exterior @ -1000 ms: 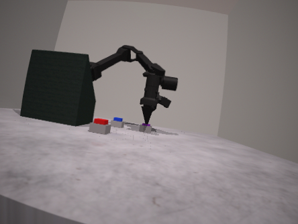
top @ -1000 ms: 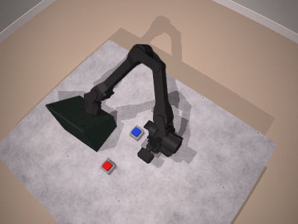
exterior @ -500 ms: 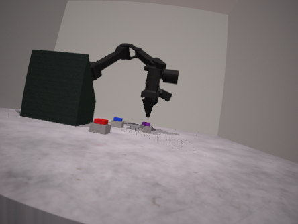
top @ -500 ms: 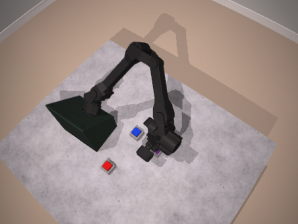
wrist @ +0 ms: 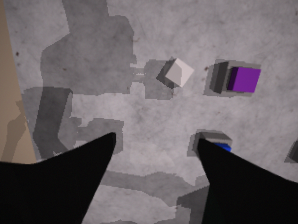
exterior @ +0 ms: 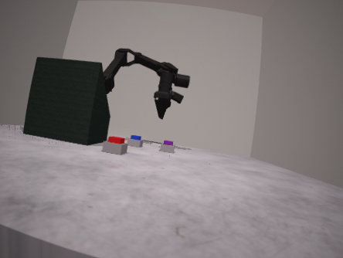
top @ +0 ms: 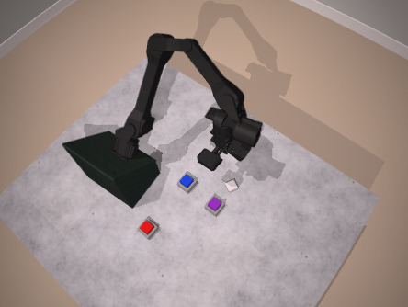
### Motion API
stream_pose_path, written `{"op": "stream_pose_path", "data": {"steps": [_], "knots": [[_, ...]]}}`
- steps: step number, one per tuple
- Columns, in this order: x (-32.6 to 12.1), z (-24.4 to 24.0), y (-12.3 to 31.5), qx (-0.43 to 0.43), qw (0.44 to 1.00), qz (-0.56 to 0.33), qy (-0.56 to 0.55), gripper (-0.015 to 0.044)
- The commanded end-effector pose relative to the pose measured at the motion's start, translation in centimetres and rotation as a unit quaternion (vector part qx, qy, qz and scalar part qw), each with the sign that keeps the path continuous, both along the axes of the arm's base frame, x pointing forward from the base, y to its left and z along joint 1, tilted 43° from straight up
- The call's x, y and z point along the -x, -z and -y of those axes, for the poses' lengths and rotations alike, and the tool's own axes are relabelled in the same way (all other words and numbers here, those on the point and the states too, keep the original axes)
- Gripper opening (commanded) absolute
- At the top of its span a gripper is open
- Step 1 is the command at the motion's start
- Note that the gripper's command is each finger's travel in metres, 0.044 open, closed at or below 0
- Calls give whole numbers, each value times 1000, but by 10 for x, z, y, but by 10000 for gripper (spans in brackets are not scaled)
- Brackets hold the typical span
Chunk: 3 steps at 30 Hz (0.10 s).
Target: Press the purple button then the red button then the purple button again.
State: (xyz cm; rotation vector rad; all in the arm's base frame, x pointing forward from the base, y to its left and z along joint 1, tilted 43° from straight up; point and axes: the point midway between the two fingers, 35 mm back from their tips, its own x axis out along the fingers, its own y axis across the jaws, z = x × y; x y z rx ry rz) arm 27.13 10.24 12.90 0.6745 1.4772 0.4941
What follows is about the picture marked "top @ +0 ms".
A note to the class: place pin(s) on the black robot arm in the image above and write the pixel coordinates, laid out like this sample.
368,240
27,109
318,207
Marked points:
230,119

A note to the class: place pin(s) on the red button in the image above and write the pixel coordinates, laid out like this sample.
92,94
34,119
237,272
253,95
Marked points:
148,229

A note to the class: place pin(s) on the purple button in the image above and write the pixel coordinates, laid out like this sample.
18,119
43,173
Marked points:
214,206

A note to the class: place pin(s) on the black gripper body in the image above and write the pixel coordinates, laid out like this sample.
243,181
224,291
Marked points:
209,159

